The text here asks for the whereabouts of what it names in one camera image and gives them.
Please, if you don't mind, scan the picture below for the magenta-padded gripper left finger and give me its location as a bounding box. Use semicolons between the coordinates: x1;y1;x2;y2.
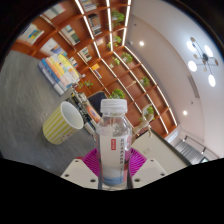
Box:
60;148;102;190

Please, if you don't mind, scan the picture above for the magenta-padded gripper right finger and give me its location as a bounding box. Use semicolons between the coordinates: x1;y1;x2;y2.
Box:
128;147;168;189

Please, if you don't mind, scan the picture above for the clear plastic water bottle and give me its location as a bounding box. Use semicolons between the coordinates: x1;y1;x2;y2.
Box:
95;98;133;191

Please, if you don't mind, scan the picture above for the white partition with dark top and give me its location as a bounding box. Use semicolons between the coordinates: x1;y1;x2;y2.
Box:
131;129;193;168

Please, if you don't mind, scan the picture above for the grey curtain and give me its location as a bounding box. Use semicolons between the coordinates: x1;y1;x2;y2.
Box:
174;139;204;164

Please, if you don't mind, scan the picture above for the yellow striped white cup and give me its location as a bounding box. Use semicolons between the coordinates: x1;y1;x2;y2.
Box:
42;101;85;146

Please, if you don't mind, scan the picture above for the black ceiling track light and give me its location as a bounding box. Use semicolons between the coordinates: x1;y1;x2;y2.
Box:
182;134;221;158

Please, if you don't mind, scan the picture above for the dark book stack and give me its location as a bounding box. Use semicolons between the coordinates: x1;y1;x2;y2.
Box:
71;89;103;134

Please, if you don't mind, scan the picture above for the dark blue chair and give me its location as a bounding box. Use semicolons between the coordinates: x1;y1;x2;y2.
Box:
87;92;109;116

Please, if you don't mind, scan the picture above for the ceiling air vent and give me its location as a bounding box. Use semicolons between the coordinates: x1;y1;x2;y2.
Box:
188;74;201;99

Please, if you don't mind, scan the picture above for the colourful book stack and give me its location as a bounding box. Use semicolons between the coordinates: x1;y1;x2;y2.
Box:
37;53;81;97

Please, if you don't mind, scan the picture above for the branched globe ceiling lamp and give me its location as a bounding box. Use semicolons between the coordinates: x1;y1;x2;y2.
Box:
186;36;220;88

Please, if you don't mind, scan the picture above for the orange wooden shelf unit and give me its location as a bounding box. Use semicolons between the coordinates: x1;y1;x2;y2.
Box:
11;0;179;138

